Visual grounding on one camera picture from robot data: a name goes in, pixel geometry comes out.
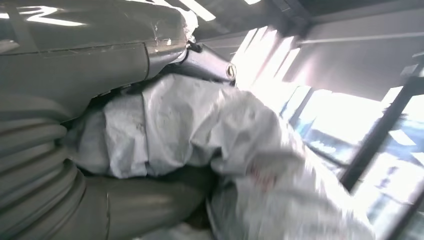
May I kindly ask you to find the grey parcel red picture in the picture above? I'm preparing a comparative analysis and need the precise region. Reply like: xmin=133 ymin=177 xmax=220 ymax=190
xmin=62 ymin=73 xmax=375 ymax=240

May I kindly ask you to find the dark window frame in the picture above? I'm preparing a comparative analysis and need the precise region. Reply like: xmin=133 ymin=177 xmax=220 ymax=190
xmin=281 ymin=49 xmax=424 ymax=240

